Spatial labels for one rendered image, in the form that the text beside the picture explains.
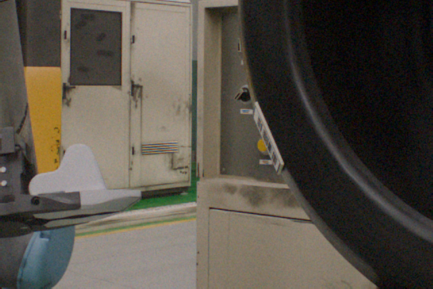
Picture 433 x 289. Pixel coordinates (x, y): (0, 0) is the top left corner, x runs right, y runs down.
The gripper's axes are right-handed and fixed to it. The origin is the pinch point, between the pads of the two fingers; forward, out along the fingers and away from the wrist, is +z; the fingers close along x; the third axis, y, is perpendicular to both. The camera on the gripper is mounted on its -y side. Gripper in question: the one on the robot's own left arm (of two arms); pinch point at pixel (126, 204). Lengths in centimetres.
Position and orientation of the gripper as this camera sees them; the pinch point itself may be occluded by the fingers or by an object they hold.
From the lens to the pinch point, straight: 72.9
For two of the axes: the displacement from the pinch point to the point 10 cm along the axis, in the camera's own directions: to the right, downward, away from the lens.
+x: 0.0, 2.9, 9.6
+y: -1.3, -9.5, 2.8
